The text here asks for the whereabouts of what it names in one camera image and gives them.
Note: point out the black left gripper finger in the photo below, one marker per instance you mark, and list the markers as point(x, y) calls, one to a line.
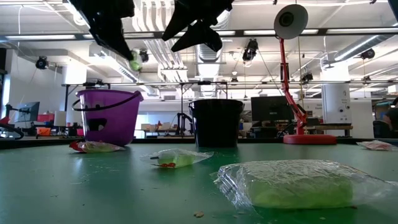
point(109, 39)
point(119, 34)

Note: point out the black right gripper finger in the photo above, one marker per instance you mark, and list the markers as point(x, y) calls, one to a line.
point(182, 18)
point(202, 35)

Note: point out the small red candy packet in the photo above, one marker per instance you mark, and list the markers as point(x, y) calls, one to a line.
point(74, 145)

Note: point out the clear pinkish candy packet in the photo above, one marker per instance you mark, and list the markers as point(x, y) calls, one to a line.
point(374, 145)

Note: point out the black background robot arm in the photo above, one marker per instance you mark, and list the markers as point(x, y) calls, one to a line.
point(180, 119)

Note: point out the clear packet green red candy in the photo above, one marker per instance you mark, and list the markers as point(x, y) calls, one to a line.
point(177, 160)

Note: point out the large clear packet green candy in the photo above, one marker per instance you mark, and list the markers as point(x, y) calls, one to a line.
point(295, 193)

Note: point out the black bucket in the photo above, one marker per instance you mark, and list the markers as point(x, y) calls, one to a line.
point(217, 119)

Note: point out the purple bucket with face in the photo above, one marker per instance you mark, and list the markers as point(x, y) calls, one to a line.
point(118, 124)

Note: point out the white box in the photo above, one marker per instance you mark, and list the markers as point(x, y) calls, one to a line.
point(60, 118)

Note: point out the black computer monitor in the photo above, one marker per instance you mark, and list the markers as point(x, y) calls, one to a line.
point(270, 109)

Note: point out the red box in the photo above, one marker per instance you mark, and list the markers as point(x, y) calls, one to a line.
point(46, 117)

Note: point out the grey computer monitor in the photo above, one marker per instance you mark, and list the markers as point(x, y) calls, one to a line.
point(29, 111)

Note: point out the orange box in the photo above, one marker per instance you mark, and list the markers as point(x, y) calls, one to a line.
point(43, 131)

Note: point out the red desk lamp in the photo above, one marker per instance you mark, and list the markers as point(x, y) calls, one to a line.
point(303, 139)

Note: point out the green table mat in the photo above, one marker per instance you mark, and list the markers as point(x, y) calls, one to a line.
point(93, 186)

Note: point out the white cylindrical column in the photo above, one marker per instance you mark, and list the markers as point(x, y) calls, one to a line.
point(335, 105)

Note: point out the wooden background table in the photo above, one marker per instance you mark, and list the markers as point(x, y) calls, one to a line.
point(329, 127)

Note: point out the small brown crumb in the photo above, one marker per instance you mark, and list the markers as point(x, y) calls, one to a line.
point(199, 214)

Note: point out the black office chair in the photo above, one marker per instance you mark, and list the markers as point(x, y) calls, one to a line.
point(380, 129)

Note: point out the person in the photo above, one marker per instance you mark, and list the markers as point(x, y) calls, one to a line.
point(392, 116)

